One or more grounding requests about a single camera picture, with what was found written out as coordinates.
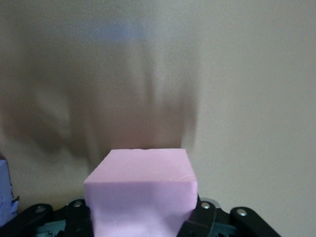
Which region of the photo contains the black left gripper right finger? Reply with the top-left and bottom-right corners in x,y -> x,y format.
179,197 -> 282,237

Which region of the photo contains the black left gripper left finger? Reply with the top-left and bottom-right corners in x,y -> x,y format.
0,198 -> 96,237

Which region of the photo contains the pink foam cube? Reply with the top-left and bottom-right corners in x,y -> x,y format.
83,148 -> 199,237

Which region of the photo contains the purple foam cube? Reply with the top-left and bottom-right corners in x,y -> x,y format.
0,153 -> 19,227

